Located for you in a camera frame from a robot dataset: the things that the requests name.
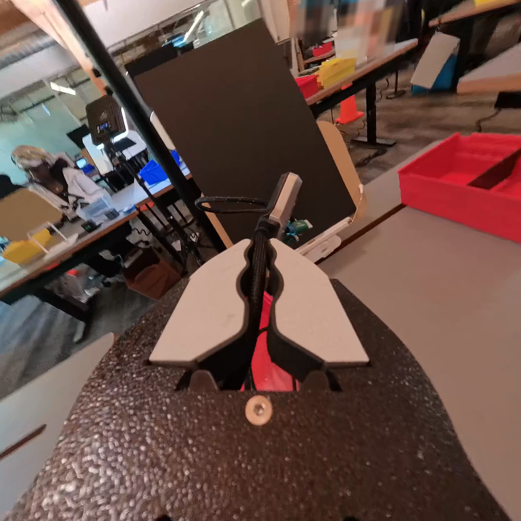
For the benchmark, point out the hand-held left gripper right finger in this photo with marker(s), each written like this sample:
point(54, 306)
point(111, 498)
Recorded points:
point(321, 321)

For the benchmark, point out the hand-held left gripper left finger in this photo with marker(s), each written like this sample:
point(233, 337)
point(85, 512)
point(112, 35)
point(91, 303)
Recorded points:
point(203, 317)

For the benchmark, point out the red plastic bin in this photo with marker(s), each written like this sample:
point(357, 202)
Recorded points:
point(264, 358)

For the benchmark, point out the red bin with black divider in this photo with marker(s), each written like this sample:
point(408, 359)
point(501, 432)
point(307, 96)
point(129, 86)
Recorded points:
point(447, 203)

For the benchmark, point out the grey desk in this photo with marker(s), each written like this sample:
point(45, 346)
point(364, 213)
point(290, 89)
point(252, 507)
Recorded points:
point(427, 305)
point(378, 195)

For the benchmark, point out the brown cardboard box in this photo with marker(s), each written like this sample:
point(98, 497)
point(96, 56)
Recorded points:
point(150, 272)

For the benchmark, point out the tablet on white stand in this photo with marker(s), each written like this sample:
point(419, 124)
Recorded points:
point(244, 122)
point(325, 244)

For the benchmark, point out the long wooden work table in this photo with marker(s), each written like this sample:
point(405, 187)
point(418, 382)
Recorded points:
point(118, 222)

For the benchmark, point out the clear plastic container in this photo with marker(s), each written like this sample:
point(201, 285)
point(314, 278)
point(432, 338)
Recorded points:
point(97, 209)

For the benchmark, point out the blue storage bin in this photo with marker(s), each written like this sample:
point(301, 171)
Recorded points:
point(447, 79)
point(152, 173)

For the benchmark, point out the yellow storage bin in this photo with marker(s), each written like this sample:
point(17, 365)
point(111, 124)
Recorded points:
point(336, 71)
point(24, 248)

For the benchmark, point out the black tan board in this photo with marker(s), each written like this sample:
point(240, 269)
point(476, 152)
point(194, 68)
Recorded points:
point(28, 211)

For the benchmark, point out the orange traffic cone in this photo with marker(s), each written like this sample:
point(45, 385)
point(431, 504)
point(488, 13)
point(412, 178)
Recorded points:
point(348, 108)

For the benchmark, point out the black light panel tripod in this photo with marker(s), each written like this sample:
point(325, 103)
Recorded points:
point(104, 118)

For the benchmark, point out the red mesh basket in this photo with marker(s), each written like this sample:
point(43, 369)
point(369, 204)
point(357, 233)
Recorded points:
point(307, 87)

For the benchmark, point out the black slanted pole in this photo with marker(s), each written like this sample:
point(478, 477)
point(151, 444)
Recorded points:
point(122, 93)

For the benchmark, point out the wooden table with black legs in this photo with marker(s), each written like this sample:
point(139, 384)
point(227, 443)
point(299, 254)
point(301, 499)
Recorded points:
point(366, 65)

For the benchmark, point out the grey leaning board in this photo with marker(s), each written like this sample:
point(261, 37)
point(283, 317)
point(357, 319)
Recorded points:
point(433, 61)

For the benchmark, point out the beige table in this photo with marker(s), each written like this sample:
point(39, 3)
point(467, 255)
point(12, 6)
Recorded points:
point(488, 69)

